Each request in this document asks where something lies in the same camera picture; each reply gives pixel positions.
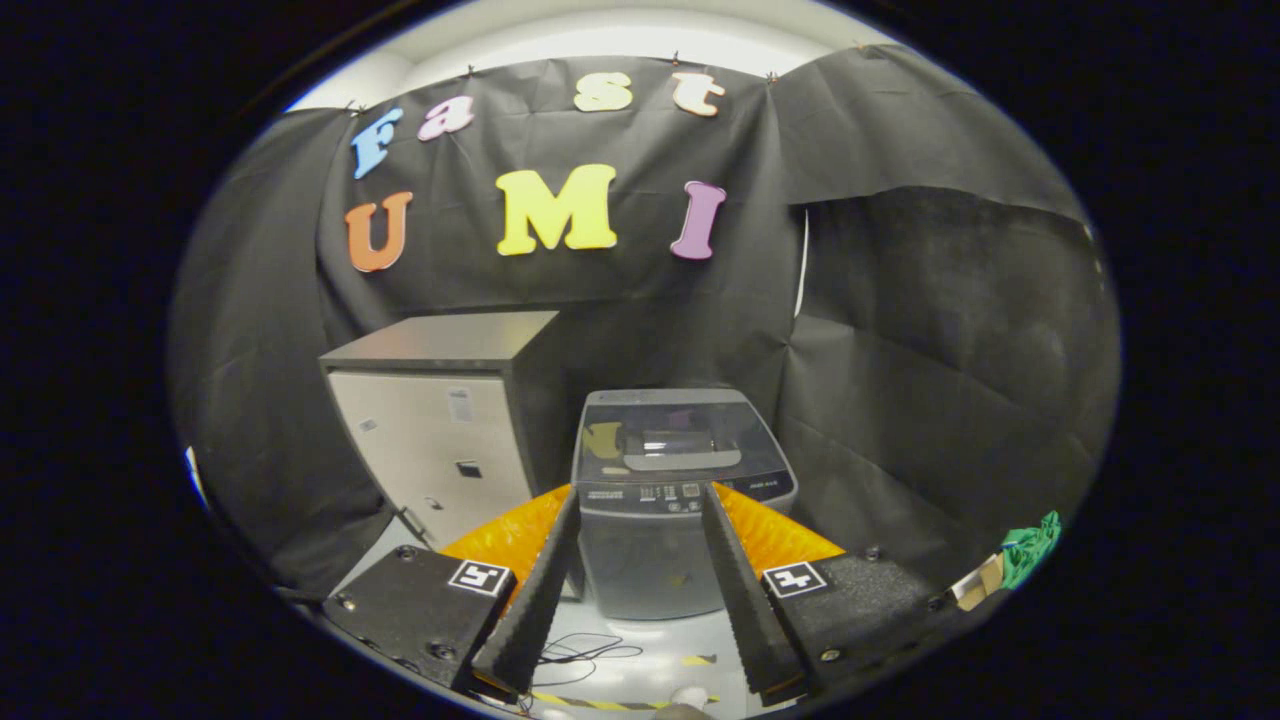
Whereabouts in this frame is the green cloth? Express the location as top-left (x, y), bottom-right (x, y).
top-left (1000, 511), bottom-right (1063, 589)

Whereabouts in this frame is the black cable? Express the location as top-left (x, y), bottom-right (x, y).
top-left (530, 632), bottom-right (646, 691)

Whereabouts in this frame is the cardboard box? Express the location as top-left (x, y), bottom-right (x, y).
top-left (945, 552), bottom-right (1006, 611)

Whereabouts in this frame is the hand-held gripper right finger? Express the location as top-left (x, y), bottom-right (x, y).
top-left (700, 482), bottom-right (961, 706)

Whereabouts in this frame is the yellow black striped tape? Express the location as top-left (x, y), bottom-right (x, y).
top-left (530, 688), bottom-right (721, 713)

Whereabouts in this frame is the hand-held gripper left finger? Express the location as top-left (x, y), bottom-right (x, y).
top-left (322, 485), bottom-right (582, 698)

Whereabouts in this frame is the grey washing machine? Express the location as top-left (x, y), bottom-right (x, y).
top-left (572, 388), bottom-right (799, 621)

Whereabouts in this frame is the grey cabinet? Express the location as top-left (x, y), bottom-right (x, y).
top-left (318, 310), bottom-right (586, 601)

